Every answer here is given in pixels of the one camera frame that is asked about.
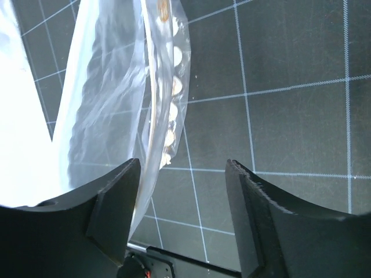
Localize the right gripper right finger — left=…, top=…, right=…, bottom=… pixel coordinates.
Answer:
left=225, top=160, right=370, bottom=277

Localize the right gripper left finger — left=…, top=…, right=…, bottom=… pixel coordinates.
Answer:
left=1, top=159, right=141, bottom=277

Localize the clear polka dot zip bag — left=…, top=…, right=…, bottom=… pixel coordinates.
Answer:
left=53, top=1, right=191, bottom=233

